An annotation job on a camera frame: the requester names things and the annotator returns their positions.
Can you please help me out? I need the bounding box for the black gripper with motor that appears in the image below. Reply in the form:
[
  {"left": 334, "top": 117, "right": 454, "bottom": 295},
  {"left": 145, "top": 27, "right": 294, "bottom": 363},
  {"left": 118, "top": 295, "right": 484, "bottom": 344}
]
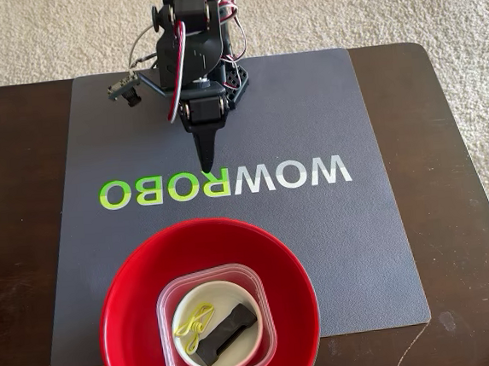
[{"left": 177, "top": 83, "right": 233, "bottom": 175}]

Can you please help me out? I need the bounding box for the clear square plastic container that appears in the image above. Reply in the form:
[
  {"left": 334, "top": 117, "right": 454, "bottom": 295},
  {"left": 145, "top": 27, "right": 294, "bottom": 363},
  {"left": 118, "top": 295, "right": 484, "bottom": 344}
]
[{"left": 152, "top": 260, "right": 280, "bottom": 366}]

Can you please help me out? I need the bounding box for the yellow-green paper clip chain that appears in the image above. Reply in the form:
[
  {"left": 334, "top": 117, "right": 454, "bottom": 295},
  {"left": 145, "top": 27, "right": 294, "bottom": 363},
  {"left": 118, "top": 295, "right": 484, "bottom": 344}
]
[{"left": 172, "top": 301, "right": 220, "bottom": 355}]

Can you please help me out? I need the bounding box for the black plastic buckle piece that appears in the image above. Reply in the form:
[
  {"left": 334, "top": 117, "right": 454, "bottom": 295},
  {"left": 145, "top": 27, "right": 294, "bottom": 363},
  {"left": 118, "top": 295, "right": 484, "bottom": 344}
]
[{"left": 189, "top": 301, "right": 261, "bottom": 366}]

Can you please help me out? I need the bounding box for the small white bowl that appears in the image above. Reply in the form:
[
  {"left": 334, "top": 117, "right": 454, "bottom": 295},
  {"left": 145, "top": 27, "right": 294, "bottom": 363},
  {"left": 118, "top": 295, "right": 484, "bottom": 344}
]
[{"left": 167, "top": 276, "right": 268, "bottom": 366}]

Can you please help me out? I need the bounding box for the black perforated arm base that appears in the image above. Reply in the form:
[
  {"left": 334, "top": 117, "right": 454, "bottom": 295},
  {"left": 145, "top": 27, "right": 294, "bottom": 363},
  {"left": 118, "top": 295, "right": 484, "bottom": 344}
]
[{"left": 216, "top": 57, "right": 253, "bottom": 111}]

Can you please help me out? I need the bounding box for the large red bowl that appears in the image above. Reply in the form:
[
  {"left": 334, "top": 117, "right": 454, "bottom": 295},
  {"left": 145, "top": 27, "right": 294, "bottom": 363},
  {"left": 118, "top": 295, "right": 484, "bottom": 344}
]
[{"left": 89, "top": 208, "right": 325, "bottom": 366}]

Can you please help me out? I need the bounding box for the grey mat with WOWROBO print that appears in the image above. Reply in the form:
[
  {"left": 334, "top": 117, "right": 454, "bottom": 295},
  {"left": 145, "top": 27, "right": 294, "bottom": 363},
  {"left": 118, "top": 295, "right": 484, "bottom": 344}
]
[{"left": 25, "top": 41, "right": 434, "bottom": 366}]

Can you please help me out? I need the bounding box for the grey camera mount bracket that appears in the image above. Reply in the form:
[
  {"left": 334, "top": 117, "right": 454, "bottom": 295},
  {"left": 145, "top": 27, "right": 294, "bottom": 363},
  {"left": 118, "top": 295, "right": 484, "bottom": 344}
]
[{"left": 136, "top": 67, "right": 180, "bottom": 102}]

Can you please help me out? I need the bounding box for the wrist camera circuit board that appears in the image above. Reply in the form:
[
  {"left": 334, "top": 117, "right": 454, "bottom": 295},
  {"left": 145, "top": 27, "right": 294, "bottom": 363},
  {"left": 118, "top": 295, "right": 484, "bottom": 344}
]
[{"left": 105, "top": 74, "right": 144, "bottom": 109}]

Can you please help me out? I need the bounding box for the red white wrist servo cable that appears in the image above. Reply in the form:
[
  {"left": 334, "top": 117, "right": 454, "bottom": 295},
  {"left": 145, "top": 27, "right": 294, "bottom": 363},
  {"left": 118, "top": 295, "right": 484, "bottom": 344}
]
[{"left": 159, "top": 20, "right": 195, "bottom": 123}]

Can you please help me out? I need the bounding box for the grey cable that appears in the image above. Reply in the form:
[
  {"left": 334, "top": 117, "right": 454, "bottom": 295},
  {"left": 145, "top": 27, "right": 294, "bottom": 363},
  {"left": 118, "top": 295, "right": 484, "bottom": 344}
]
[{"left": 125, "top": 24, "right": 162, "bottom": 70}]

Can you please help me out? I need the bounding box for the red white shoulder wire bundle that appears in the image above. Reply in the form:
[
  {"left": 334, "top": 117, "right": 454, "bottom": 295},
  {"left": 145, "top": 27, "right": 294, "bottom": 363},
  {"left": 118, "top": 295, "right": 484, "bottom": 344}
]
[{"left": 215, "top": 0, "right": 253, "bottom": 64}]

